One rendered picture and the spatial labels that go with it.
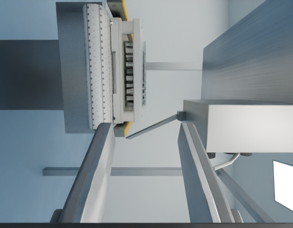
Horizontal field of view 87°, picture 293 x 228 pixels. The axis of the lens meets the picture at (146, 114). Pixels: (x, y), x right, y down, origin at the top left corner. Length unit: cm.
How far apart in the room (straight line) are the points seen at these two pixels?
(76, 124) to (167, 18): 404
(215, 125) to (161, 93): 326
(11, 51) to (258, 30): 71
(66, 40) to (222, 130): 39
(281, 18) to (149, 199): 368
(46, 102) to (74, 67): 19
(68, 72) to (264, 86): 51
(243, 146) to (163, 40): 375
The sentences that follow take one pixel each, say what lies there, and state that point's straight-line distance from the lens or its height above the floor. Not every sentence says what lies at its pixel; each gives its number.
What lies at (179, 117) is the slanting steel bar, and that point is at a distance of 51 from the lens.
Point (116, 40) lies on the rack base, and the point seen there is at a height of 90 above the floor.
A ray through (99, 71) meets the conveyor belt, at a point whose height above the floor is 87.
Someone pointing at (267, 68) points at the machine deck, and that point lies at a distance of 54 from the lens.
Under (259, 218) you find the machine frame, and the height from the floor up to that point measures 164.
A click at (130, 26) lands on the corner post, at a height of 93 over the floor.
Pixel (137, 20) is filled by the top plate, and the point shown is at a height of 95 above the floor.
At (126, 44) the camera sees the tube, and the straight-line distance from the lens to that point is 44.
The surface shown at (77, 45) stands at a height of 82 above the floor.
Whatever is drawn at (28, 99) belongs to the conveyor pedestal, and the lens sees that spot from 57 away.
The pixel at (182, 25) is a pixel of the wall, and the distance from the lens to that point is 428.
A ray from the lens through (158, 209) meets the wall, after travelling 397.
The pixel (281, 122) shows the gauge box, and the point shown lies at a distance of 43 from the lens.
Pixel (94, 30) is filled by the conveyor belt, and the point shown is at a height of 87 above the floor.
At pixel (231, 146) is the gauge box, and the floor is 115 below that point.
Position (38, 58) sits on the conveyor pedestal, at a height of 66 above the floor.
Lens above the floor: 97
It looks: level
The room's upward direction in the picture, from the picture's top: 90 degrees clockwise
